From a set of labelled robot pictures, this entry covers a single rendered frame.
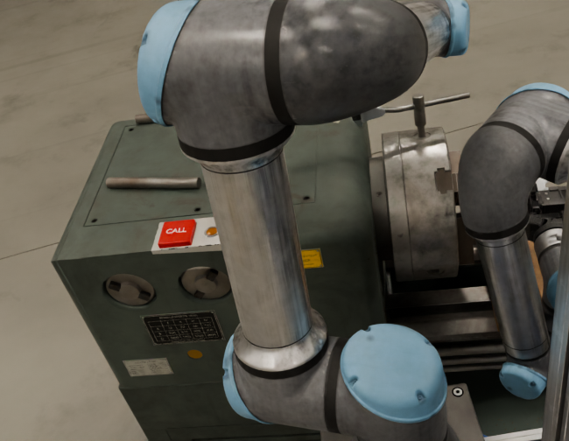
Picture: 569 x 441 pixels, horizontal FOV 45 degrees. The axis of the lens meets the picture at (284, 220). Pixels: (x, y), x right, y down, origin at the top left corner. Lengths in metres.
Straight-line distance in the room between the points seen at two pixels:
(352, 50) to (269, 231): 0.22
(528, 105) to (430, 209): 0.32
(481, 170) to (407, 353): 0.33
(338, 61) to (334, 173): 0.74
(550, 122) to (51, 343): 2.39
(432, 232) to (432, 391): 0.58
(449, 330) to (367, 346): 0.72
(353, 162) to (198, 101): 0.75
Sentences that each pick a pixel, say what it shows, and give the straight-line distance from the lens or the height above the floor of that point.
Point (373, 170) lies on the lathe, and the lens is 1.41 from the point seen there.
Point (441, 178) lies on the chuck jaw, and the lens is 1.34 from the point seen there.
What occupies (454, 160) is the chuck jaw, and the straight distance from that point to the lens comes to 1.55.
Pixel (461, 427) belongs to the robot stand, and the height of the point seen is 1.16.
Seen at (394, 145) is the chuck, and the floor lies 1.24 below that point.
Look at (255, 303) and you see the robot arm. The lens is 0.76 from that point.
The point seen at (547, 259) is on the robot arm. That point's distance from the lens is 1.30.
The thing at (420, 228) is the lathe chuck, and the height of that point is 1.14.
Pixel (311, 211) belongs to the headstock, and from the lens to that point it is 1.23.
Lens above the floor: 2.04
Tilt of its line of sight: 40 degrees down
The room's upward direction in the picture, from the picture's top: 14 degrees counter-clockwise
